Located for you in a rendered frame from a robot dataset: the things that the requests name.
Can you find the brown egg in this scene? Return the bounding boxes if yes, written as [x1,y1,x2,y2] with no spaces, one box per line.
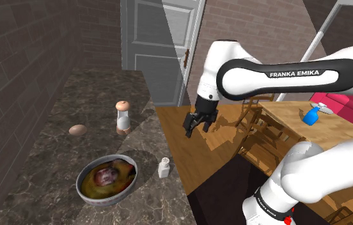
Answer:
[68,124,88,137]

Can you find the grey panelled door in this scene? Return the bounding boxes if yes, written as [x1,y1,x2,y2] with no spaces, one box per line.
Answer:
[120,0,207,107]

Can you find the red sofa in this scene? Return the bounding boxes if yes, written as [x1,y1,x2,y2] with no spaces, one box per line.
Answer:
[308,91,353,136]

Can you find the blue spray bottle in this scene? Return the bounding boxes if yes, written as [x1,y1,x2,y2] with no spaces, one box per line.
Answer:
[302,102,333,127]

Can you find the grey bowl with food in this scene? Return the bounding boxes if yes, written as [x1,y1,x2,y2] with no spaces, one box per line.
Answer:
[75,154,139,207]

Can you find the wooden dining table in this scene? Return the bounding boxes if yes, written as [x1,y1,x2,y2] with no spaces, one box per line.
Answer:
[256,100,353,225]

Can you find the dark robot stand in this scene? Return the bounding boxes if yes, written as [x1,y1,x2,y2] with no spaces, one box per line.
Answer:
[186,153,331,225]

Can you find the wooden chair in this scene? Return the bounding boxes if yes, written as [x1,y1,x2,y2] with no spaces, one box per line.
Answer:
[236,114,306,177]
[238,93,276,128]

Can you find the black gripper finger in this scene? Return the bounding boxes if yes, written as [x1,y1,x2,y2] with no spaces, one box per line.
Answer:
[201,116,219,133]
[182,113,200,139]

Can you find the white floor lamp pole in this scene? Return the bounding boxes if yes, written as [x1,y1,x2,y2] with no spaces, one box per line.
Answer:
[275,0,353,102]

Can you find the white salt shaker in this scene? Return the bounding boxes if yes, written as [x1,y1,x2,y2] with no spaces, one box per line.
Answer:
[158,157,171,179]

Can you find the clear pepper grinder wooden ends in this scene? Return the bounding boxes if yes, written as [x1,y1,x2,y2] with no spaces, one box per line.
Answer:
[114,100,132,136]

